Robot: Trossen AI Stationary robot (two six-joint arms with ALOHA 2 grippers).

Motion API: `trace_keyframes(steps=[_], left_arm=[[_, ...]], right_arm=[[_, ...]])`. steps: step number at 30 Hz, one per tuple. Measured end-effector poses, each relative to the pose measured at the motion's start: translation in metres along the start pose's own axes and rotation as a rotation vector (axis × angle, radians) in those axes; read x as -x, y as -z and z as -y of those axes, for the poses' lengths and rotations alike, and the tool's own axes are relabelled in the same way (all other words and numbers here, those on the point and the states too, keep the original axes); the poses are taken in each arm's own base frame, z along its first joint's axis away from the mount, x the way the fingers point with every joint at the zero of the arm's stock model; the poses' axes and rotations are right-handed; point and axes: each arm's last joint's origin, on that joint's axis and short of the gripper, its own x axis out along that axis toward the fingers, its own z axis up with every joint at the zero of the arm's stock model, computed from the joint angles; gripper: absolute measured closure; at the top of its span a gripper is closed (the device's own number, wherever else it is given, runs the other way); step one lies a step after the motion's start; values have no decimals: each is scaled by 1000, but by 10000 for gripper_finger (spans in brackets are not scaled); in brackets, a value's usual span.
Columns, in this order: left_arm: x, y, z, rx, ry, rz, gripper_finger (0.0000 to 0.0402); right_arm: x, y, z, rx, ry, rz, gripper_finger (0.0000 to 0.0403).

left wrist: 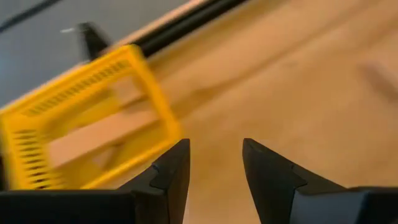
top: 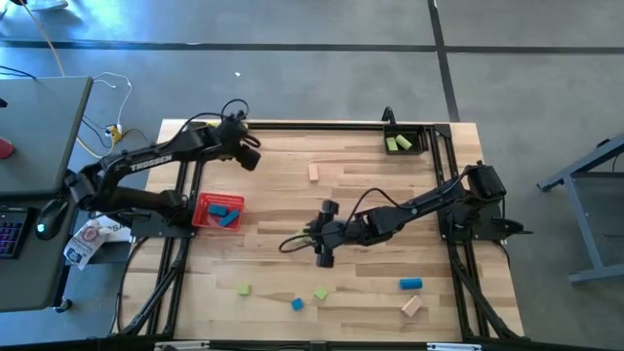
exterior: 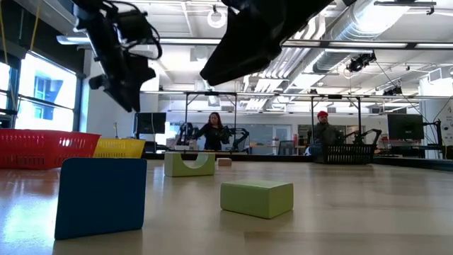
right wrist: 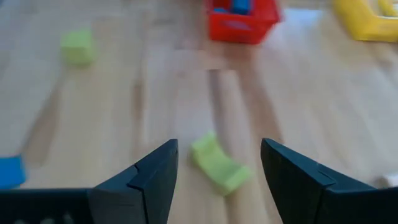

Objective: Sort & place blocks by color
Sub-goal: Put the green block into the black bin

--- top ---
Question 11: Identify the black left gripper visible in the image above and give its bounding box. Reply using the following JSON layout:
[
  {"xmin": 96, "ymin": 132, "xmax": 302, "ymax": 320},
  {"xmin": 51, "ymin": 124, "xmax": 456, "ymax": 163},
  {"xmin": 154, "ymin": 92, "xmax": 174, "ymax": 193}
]
[{"xmin": 210, "ymin": 115, "xmax": 262, "ymax": 172}]

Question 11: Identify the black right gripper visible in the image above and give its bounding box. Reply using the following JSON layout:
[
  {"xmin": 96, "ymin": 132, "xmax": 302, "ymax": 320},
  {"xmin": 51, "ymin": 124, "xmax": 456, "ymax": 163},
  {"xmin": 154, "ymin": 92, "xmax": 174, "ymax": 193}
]
[{"xmin": 305, "ymin": 200, "xmax": 365, "ymax": 268}]

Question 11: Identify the red plastic basket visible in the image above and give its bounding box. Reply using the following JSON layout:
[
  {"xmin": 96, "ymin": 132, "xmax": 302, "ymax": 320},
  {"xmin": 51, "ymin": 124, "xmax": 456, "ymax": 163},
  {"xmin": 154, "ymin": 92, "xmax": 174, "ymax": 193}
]
[{"xmin": 191, "ymin": 192, "xmax": 247, "ymax": 231}]

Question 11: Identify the yellow white power plug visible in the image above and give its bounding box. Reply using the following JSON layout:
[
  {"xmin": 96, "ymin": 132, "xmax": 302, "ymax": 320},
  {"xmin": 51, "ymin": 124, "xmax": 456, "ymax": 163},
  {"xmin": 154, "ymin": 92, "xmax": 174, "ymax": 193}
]
[{"xmin": 104, "ymin": 123, "xmax": 124, "ymax": 146}]

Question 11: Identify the black plastic basket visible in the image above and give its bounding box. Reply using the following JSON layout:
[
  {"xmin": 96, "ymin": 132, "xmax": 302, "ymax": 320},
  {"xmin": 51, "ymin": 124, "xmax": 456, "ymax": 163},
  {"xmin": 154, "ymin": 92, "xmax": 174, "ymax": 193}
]
[{"xmin": 383, "ymin": 124, "xmax": 430, "ymax": 156}]

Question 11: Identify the white box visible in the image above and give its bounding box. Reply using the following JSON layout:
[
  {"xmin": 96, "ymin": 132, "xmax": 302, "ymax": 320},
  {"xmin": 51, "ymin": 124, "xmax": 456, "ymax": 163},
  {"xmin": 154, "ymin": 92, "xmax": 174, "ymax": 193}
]
[{"xmin": 95, "ymin": 214, "xmax": 134, "ymax": 244}]

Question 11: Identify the printed paper packet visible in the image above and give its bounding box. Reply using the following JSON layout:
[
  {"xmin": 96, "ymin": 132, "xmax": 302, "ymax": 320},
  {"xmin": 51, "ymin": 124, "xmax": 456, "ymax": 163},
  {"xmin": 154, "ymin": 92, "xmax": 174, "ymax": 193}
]
[{"xmin": 62, "ymin": 217, "xmax": 114, "ymax": 271}]

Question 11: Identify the grey desk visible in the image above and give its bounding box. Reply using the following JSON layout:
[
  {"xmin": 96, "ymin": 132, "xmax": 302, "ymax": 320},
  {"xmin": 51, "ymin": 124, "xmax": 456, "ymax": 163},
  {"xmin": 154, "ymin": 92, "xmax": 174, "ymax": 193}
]
[{"xmin": 0, "ymin": 76, "xmax": 94, "ymax": 313}]

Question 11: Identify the black computer mouse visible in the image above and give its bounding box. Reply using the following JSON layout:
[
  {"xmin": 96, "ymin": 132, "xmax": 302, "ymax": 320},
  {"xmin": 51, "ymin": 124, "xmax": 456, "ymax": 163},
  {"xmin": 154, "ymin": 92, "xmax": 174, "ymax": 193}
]
[{"xmin": 34, "ymin": 198, "xmax": 70, "ymax": 242}]

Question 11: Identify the computer keyboard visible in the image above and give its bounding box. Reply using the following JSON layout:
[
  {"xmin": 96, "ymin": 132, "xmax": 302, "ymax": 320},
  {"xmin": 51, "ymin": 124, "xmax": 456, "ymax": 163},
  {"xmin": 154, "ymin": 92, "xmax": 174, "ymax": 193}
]
[{"xmin": 0, "ymin": 207, "xmax": 31, "ymax": 260}]

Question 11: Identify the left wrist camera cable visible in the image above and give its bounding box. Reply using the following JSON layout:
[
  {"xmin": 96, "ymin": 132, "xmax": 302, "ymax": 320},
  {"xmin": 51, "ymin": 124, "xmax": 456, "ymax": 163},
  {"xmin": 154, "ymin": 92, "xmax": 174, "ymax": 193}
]
[{"xmin": 173, "ymin": 98, "xmax": 251, "ymax": 143}]

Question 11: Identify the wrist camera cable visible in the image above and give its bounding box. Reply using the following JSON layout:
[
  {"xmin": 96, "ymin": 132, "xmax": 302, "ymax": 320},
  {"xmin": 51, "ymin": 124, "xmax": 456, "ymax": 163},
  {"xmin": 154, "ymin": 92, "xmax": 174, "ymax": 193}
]
[
  {"xmin": 173, "ymin": 98, "xmax": 251, "ymax": 143},
  {"xmin": 278, "ymin": 187, "xmax": 410, "ymax": 254}
]

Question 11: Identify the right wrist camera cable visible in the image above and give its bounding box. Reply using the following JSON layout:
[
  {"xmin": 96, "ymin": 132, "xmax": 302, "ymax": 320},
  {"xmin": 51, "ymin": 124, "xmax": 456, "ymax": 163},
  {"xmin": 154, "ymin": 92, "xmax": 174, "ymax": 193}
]
[{"xmin": 278, "ymin": 187, "xmax": 410, "ymax": 254}]

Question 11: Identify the black table frame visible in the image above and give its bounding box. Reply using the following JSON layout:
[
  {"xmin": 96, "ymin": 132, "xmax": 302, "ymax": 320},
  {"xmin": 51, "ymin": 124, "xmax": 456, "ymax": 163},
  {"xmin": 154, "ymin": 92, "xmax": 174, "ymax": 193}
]
[{"xmin": 116, "ymin": 119, "xmax": 526, "ymax": 351}]

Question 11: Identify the white floor cable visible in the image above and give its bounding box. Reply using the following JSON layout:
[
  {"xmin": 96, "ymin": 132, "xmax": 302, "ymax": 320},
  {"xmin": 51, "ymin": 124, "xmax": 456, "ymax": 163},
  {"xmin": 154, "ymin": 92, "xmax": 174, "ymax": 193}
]
[{"xmin": 91, "ymin": 71, "xmax": 135, "ymax": 129}]

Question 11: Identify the silver end bracket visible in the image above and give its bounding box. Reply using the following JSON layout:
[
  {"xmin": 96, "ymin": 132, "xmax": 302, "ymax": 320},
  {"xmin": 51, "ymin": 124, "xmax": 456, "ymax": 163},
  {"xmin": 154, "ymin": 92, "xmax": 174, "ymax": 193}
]
[
  {"xmin": 426, "ymin": 342, "xmax": 484, "ymax": 351},
  {"xmin": 153, "ymin": 340, "xmax": 212, "ymax": 351}
]

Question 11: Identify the yellow floor cable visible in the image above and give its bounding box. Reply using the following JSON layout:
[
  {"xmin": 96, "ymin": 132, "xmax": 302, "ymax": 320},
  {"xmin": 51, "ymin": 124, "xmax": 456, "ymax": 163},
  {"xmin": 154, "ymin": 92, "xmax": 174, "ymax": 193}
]
[{"xmin": 19, "ymin": 0, "xmax": 116, "ymax": 160}]

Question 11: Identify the grey cart frame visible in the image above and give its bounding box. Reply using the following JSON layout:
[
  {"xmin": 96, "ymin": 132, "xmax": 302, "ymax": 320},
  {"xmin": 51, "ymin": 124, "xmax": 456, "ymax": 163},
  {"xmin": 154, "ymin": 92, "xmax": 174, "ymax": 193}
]
[{"xmin": 535, "ymin": 132, "xmax": 624, "ymax": 287}]

